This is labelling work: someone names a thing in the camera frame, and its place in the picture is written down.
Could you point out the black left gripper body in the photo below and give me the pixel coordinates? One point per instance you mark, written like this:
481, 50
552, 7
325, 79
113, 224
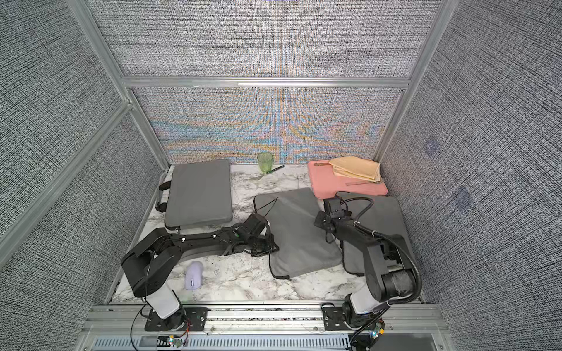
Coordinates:
262, 246

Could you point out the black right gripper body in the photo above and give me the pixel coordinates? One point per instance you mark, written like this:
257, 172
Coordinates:
321, 221

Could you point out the grey laptop bag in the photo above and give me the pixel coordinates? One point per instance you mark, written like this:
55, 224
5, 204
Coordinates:
302, 246
199, 194
384, 216

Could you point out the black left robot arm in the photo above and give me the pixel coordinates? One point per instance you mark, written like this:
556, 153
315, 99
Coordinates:
150, 262

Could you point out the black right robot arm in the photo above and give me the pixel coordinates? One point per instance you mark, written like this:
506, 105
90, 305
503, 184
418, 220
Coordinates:
391, 274

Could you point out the lilac computer mouse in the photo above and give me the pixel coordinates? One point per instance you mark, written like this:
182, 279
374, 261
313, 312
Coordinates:
193, 279

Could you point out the pink tray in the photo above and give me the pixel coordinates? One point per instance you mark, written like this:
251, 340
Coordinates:
326, 184

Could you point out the tan folded cloth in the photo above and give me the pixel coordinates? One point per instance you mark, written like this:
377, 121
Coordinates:
354, 167

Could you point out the green pen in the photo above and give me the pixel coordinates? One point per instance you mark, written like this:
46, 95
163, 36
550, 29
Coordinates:
275, 169

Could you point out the green plastic cup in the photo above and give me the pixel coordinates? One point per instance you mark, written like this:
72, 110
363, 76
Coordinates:
265, 161

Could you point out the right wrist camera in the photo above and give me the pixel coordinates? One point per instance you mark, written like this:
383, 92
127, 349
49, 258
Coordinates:
333, 207

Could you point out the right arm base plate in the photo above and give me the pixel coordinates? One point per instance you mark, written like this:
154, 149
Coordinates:
333, 318

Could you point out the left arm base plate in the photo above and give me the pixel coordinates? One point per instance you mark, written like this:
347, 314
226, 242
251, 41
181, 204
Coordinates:
195, 318

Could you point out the aluminium front rail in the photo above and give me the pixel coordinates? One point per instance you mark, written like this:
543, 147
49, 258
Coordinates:
266, 325

